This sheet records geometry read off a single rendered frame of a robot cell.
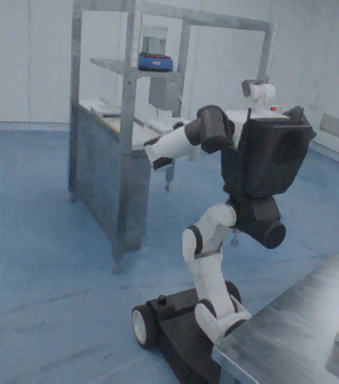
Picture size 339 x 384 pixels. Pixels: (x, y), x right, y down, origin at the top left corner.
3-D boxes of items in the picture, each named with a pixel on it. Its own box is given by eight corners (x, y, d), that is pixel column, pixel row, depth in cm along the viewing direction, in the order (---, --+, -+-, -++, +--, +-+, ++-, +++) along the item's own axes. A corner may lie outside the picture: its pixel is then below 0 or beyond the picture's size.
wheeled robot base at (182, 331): (295, 386, 176) (310, 329, 166) (202, 436, 148) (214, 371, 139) (217, 301, 227) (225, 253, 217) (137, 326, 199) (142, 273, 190)
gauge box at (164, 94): (178, 110, 236) (182, 78, 230) (163, 110, 230) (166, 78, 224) (162, 103, 253) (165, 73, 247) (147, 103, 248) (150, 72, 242)
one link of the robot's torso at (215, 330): (250, 337, 176) (255, 314, 172) (215, 351, 166) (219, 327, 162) (224, 309, 193) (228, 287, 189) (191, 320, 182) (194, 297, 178)
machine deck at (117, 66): (181, 80, 230) (182, 73, 229) (123, 77, 210) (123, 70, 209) (139, 66, 279) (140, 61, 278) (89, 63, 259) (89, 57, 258)
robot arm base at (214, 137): (218, 160, 142) (240, 145, 135) (192, 150, 134) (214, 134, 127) (212, 127, 150) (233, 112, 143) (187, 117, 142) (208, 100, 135)
